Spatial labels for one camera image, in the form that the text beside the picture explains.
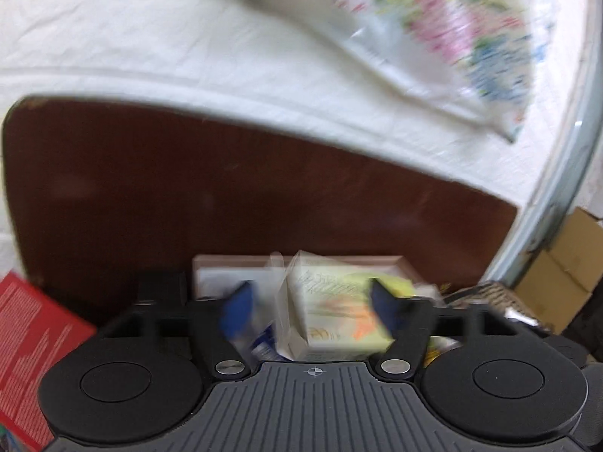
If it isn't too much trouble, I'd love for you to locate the yellow packet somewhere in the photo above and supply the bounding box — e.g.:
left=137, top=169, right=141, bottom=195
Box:
left=424, top=336, right=460, bottom=368

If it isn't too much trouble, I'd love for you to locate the floral plastic bag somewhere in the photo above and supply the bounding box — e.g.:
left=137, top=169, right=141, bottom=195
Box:
left=236, top=0, right=542, bottom=144

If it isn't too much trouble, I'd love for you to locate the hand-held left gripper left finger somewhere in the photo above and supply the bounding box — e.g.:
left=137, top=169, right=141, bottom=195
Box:
left=96, top=270, right=259, bottom=380

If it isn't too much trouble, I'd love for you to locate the brown wooden headboard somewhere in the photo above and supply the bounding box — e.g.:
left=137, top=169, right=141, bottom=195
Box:
left=2, top=96, right=519, bottom=325

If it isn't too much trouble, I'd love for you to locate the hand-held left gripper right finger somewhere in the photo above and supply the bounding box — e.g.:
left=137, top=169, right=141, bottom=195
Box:
left=369, top=278, right=512, bottom=382

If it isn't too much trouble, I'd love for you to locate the brown cardboard box container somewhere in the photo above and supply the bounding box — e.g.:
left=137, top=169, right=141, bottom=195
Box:
left=192, top=253, right=446, bottom=363

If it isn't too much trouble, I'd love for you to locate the large red box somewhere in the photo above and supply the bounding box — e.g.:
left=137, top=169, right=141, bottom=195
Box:
left=0, top=270, right=97, bottom=452

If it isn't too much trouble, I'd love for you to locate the white quilted mattress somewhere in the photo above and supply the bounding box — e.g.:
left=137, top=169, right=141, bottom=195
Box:
left=0, top=0, right=589, bottom=246

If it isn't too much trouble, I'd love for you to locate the plain cardboard box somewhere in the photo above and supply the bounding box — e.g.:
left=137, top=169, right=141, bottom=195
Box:
left=549, top=207, right=603, bottom=293
left=513, top=249, right=592, bottom=335

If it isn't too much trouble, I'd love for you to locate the yellow-green white carton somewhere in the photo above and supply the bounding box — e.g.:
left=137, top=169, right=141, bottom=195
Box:
left=275, top=249, right=415, bottom=363

